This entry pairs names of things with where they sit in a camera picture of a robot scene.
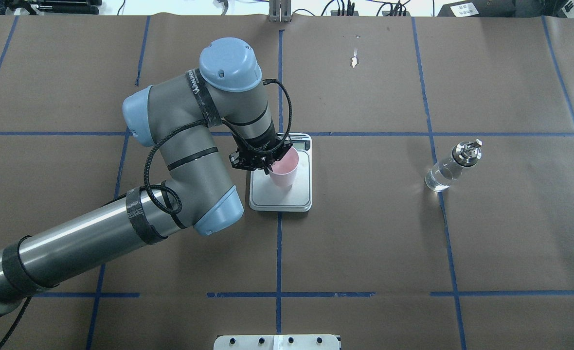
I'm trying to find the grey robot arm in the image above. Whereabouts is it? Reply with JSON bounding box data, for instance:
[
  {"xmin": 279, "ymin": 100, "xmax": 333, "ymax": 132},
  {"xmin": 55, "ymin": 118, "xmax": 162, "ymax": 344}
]
[{"xmin": 0, "ymin": 37, "xmax": 293, "ymax": 317}]

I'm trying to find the aluminium frame post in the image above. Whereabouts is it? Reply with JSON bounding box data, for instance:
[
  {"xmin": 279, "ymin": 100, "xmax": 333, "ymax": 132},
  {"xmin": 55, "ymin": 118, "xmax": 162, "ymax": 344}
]
[{"xmin": 268, "ymin": 0, "xmax": 293, "ymax": 23}]

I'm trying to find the silver kitchen scale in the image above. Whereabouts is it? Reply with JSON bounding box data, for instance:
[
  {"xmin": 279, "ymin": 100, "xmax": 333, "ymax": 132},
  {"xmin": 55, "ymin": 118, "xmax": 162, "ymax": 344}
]
[{"xmin": 249, "ymin": 133, "xmax": 312, "ymax": 212}]

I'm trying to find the black box white label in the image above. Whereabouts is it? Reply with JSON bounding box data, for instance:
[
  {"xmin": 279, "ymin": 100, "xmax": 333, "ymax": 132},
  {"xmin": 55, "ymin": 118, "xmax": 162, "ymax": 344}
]
[{"xmin": 435, "ymin": 0, "xmax": 562, "ymax": 18}]

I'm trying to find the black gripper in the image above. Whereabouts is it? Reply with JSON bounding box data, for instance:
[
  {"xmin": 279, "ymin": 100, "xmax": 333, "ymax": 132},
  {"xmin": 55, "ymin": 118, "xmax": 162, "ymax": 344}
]
[{"xmin": 229, "ymin": 137, "xmax": 293, "ymax": 172}]

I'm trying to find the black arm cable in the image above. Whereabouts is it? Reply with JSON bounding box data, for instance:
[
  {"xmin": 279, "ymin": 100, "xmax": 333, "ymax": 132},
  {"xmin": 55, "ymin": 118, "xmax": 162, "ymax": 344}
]
[{"xmin": 0, "ymin": 79, "xmax": 293, "ymax": 350}]

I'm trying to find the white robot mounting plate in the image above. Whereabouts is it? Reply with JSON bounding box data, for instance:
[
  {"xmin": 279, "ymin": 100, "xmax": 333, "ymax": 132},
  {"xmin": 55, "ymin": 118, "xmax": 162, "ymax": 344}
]
[{"xmin": 213, "ymin": 334, "xmax": 342, "ymax": 350}]

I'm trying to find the pink plastic cup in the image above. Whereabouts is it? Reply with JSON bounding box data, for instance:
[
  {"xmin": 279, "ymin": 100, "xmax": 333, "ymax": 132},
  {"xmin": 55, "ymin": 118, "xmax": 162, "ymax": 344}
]
[{"xmin": 269, "ymin": 147, "xmax": 300, "ymax": 188}]

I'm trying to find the glass sauce bottle metal spout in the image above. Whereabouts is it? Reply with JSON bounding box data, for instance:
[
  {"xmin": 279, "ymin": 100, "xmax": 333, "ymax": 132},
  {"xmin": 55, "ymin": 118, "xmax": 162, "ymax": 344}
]
[{"xmin": 424, "ymin": 138, "xmax": 483, "ymax": 193}]

